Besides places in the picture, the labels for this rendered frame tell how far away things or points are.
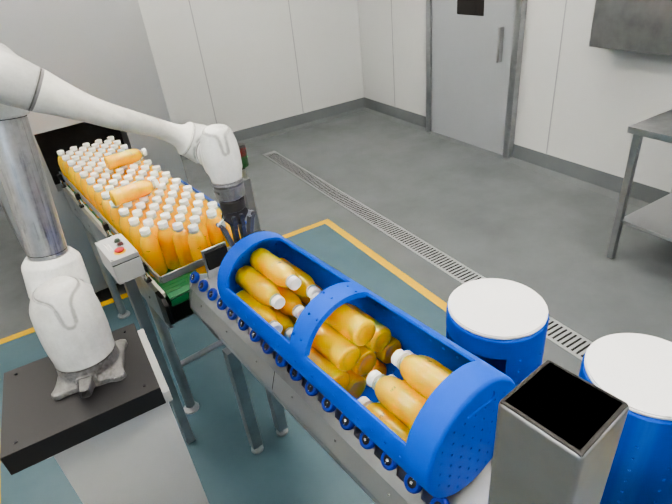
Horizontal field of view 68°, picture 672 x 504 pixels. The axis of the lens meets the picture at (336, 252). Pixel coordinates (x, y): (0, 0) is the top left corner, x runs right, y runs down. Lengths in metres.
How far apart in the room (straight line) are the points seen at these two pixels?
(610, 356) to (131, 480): 1.33
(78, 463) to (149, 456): 0.18
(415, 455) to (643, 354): 0.68
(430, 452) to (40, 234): 1.12
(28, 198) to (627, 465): 1.62
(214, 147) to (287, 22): 5.13
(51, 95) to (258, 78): 5.16
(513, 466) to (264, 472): 2.10
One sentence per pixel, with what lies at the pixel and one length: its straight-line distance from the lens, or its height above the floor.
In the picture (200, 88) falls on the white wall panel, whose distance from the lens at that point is 6.16.
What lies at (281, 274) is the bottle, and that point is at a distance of 1.44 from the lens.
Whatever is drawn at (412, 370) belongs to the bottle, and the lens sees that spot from 1.10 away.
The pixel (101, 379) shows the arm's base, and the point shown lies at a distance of 1.48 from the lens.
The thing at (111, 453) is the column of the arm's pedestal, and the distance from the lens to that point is 1.56.
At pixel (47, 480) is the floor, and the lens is 2.86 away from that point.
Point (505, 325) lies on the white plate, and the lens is 1.46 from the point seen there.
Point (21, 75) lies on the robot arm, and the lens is 1.31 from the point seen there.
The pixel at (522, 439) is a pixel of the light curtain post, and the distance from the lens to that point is 0.37.
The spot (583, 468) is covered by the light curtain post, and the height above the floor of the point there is 1.69.
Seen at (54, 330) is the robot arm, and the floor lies 1.24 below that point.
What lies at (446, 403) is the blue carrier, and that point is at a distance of 1.00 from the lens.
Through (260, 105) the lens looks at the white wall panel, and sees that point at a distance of 6.44.
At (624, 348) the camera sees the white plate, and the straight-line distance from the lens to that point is 1.47.
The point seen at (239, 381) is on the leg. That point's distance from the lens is 2.18.
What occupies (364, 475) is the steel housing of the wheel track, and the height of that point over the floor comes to 0.87.
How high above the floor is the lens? 1.97
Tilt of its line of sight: 32 degrees down
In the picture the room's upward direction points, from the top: 7 degrees counter-clockwise
